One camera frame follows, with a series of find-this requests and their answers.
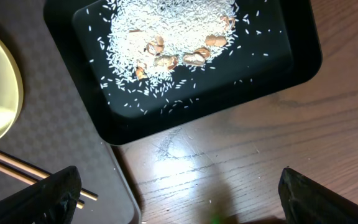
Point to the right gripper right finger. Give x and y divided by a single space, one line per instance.
305 201

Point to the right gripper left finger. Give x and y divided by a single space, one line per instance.
51 200

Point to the pile of rice grains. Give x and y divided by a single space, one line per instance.
260 43

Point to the black food waste tray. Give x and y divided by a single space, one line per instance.
68 27

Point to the wooden chopstick left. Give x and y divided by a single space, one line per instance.
11 174

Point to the wooden chopstick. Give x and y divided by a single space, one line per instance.
11 174
17 163

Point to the brown serving tray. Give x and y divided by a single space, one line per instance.
54 130

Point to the wooden chopstick right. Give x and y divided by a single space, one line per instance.
17 163

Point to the nut shell scraps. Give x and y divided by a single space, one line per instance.
162 44

